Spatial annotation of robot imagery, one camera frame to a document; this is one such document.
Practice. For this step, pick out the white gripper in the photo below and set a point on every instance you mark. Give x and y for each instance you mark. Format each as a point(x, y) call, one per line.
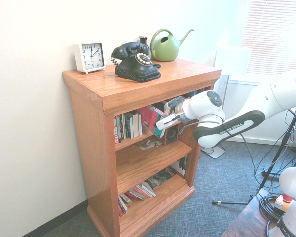
point(167, 122)

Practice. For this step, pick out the teal and pink paperback book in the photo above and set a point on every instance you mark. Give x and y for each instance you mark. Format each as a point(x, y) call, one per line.
point(148, 118)

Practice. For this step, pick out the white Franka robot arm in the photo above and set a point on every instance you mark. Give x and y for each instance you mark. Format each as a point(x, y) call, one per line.
point(202, 103)

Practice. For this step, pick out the small wooden speaker box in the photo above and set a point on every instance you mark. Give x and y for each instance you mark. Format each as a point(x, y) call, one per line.
point(171, 134)

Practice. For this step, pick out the printed paper cards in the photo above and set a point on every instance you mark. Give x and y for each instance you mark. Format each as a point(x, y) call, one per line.
point(149, 144)

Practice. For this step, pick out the black white illustrated book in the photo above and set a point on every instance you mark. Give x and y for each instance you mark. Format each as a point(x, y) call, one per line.
point(180, 165)

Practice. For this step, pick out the green white paperback book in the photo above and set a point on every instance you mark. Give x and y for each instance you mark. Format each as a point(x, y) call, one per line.
point(121, 127)

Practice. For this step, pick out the red white paperback book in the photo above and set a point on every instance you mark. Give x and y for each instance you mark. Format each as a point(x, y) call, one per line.
point(116, 129)

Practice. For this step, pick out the dark green flat book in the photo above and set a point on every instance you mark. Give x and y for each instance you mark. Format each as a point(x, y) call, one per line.
point(160, 179)

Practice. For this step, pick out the black rotary telephone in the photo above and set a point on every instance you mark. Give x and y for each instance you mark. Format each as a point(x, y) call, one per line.
point(135, 71)

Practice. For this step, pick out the green plastic watering can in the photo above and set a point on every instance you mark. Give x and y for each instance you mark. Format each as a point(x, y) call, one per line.
point(165, 51)

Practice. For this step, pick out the oak wooden bookshelf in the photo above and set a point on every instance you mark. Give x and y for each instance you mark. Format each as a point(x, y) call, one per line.
point(88, 148)

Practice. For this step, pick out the black glossy vase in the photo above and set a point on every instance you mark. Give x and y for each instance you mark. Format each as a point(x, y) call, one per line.
point(143, 40)

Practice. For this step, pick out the white floor lamp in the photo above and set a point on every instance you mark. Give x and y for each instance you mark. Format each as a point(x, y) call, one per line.
point(233, 60)

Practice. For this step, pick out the white square alarm clock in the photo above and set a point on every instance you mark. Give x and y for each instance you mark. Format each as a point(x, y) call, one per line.
point(91, 56)

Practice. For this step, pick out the dark wooden table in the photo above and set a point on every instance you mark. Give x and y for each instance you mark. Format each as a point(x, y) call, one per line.
point(249, 222)

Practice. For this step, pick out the white window blind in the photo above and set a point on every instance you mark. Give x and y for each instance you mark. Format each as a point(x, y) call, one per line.
point(273, 37)

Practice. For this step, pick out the red emergency stop button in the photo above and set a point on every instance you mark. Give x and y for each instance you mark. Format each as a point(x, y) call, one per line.
point(286, 197)

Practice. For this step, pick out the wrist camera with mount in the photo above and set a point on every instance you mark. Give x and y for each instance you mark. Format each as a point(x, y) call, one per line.
point(176, 103)

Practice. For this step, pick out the black camera tripod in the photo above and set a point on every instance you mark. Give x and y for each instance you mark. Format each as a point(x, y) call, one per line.
point(278, 153)

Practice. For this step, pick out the black wall baseboard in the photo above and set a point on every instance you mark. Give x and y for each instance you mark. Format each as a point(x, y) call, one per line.
point(64, 216)

